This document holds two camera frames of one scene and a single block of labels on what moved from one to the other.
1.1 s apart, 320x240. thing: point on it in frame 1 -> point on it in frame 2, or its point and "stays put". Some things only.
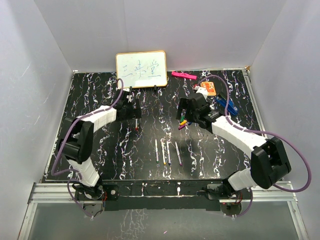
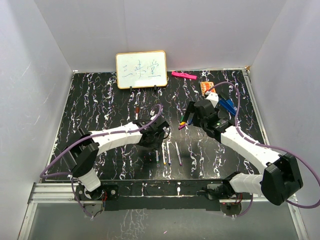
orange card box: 210,87 stays put
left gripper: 134,114 -> 155,144
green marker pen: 157,152 stays put
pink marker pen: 178,153 stays put
